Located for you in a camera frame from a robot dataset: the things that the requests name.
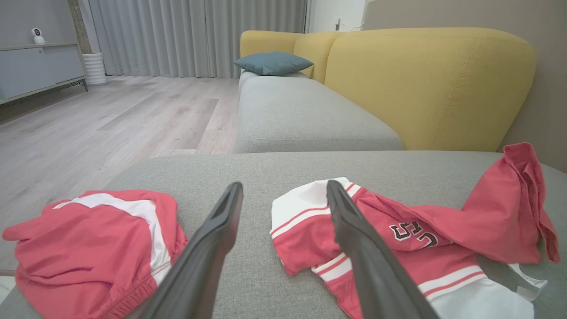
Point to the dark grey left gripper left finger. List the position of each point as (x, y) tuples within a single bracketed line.
[(199, 266)]

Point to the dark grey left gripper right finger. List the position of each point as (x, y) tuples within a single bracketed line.
[(372, 274)]

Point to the red shorts with white stripe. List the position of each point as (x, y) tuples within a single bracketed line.
[(88, 248)]

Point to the red basketball jersey with number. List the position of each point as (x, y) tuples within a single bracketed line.
[(496, 221)]

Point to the large yellow sofa backrest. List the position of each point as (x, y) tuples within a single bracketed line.
[(421, 84)]

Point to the blue throw pillow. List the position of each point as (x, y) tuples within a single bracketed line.
[(272, 63)]

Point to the white ribbed floor pot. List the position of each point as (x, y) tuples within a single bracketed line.
[(95, 68)]

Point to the grey pleated curtain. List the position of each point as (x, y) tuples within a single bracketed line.
[(186, 35)]

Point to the grey sideboard cabinet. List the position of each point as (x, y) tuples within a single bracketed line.
[(35, 71)]

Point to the brown wooden pillar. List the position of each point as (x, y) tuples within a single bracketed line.
[(79, 26)]

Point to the small white security camera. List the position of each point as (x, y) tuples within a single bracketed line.
[(38, 35)]

